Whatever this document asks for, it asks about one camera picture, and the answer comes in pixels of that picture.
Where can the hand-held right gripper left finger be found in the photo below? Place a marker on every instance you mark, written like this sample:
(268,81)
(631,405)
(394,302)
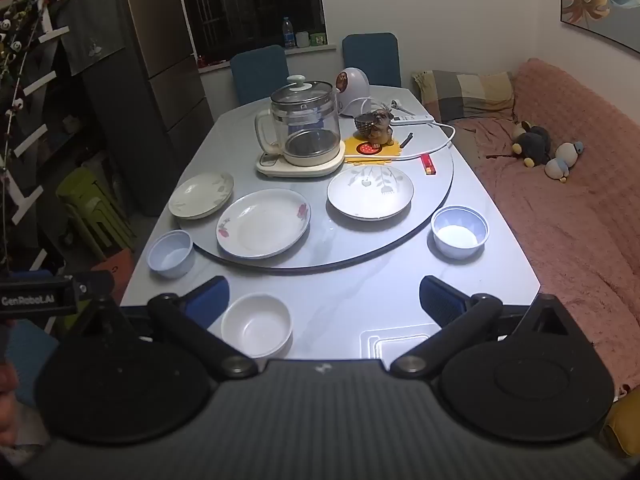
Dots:
(210,302)

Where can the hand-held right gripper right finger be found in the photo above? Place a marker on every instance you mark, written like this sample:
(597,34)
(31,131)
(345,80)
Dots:
(440,302)

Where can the white bowl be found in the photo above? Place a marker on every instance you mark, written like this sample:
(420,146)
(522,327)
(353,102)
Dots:
(256,327)

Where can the pale blue bowl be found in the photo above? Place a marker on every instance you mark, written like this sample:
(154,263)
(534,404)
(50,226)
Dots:
(170,257)
(460,235)

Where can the red flower pattern plate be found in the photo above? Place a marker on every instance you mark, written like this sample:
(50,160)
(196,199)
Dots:
(262,225)

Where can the cream leaf pattern plate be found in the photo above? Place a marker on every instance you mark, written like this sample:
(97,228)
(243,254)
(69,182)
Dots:
(200,197)

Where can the grey leaf pattern plate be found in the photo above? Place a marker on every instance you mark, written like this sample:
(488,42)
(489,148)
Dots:
(370,195)

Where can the orange cardboard box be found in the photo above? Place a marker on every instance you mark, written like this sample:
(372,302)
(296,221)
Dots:
(117,272)

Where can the stack of green stools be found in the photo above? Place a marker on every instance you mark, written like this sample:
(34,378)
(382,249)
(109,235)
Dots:
(90,210)

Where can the grey round turntable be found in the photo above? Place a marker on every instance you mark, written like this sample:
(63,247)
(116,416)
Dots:
(325,245)

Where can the red lighter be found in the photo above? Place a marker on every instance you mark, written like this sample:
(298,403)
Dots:
(428,165)

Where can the pink covered sofa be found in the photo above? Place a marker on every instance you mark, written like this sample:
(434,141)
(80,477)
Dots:
(575,240)

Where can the cream kettle base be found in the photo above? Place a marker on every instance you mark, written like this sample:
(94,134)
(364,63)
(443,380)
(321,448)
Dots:
(280,167)

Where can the white slatted rack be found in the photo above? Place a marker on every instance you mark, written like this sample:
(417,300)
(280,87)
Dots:
(27,140)

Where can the black pen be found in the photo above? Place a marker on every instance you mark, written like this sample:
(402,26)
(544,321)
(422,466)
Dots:
(406,140)

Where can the yellow flower-shaped coaster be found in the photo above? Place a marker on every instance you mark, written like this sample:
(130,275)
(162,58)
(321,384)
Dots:
(355,152)

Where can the black plush toy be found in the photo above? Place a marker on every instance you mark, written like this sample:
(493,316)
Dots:
(532,145)

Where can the brown dog figurine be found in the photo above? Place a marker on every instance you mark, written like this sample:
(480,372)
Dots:
(379,127)

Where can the white power strip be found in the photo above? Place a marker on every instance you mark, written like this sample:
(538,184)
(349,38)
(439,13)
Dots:
(412,119)

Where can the blue white penguin plush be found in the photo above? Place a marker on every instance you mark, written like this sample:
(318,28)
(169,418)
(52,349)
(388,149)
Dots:
(562,160)

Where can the metal spoon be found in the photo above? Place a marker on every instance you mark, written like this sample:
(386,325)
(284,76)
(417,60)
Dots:
(402,107)

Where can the glass electric kettle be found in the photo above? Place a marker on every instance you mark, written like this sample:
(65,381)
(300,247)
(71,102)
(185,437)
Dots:
(305,120)

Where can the plaid pillow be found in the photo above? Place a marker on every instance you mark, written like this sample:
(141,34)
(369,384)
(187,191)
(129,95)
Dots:
(465,92)

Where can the yellow bag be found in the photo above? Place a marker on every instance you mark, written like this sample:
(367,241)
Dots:
(622,420)

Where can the dark grey refrigerator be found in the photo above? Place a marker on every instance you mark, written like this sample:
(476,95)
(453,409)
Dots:
(160,85)

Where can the white round appliance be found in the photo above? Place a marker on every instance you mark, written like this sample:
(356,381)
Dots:
(352,90)

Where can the blue padded chair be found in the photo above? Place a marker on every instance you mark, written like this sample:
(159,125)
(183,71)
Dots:
(260,72)
(372,57)

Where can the small red object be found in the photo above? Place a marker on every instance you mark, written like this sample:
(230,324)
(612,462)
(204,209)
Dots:
(202,61)

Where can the dark teal cloth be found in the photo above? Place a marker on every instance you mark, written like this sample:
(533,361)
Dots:
(92,25)

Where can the white cup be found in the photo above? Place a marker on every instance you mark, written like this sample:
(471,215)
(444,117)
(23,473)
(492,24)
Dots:
(302,40)

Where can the clear water bottle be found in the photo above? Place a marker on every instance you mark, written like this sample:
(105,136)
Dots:
(288,35)

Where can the small green box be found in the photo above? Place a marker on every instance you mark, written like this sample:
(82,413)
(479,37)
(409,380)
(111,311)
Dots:
(318,39)

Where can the dark grilled window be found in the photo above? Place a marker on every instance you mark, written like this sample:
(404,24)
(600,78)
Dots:
(250,0)

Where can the leaf print wall poster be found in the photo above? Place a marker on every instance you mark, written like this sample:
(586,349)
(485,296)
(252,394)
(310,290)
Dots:
(595,0)

